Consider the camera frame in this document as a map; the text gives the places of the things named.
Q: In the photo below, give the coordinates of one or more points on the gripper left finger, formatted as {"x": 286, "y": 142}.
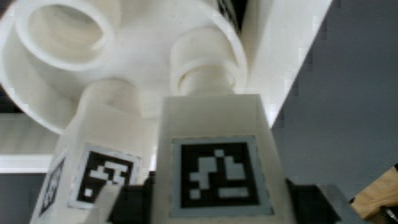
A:
{"x": 123, "y": 204}

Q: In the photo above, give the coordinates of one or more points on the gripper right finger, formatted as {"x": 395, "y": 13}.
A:
{"x": 320, "y": 204}

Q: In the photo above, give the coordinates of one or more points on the white stool leg with tag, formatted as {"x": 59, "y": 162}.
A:
{"x": 102, "y": 156}

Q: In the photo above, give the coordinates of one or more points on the white stool leg front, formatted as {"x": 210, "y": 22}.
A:
{"x": 219, "y": 181}

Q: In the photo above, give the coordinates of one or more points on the wooden object at edge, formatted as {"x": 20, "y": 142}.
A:
{"x": 375, "y": 200}

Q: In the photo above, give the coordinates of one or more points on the white L-shaped wall fixture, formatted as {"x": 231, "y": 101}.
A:
{"x": 281, "y": 25}

